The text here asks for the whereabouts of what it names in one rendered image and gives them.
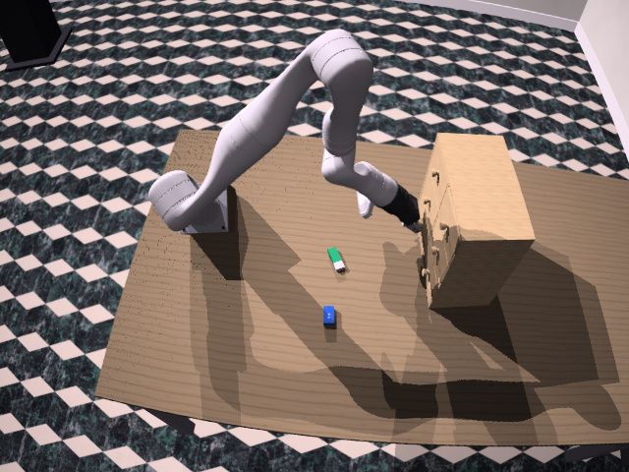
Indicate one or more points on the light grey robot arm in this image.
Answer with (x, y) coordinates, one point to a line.
(345, 70)

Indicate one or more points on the green and white eraser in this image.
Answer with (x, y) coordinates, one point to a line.
(335, 258)

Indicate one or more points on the blue nine-volt battery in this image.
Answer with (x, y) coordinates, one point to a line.
(328, 315)

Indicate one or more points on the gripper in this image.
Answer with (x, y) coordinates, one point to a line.
(395, 200)

